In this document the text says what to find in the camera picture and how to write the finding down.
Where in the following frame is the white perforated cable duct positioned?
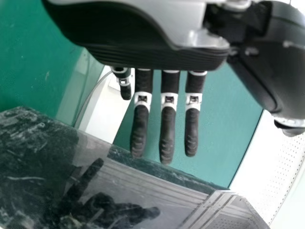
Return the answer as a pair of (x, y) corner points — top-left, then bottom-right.
(230, 111), (305, 229)

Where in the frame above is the black oven with glass door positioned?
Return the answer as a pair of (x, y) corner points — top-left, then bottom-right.
(0, 106), (271, 229)

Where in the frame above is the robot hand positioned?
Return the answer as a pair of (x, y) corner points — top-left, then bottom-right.
(42, 0), (305, 166)

